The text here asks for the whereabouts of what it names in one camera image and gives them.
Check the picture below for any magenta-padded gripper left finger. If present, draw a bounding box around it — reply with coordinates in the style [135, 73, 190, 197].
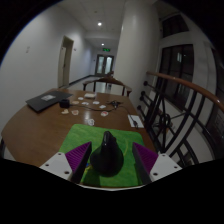
[39, 141, 93, 185]

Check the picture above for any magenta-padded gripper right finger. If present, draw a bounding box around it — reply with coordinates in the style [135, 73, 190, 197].
[131, 141, 184, 185]

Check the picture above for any black vertical computer mouse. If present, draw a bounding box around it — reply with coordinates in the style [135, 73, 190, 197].
[89, 130, 125, 178]

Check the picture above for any green mouse pad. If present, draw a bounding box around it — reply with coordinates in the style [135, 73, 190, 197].
[59, 123, 146, 188]

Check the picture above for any white paper slip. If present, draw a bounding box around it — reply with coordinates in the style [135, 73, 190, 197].
[127, 114, 145, 129]

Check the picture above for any small black box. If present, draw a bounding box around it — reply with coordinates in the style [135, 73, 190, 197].
[59, 98, 71, 109]

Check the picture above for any small white box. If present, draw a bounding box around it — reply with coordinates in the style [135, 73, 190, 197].
[83, 92, 98, 99]

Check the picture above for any small black connector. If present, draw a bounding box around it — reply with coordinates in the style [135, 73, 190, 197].
[108, 99, 121, 109]

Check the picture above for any black closed laptop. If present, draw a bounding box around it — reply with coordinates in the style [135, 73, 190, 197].
[25, 90, 74, 113]

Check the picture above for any wooden armchair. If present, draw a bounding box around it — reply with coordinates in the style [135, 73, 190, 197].
[82, 75, 133, 98]

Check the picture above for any black railing with wooden handrail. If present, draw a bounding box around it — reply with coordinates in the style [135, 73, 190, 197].
[137, 70, 224, 168]

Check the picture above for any dark framed window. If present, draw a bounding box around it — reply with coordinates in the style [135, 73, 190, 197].
[156, 44, 195, 101]

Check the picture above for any glass double door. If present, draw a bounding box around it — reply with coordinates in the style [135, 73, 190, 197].
[94, 54, 115, 77]

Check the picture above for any beige side door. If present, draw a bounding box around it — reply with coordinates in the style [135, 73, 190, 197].
[57, 35, 75, 89]

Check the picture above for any small dark transom window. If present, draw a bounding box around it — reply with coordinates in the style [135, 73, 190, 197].
[161, 14, 189, 38]

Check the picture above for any thin black cable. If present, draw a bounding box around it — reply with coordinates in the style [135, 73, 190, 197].
[68, 104, 116, 113]

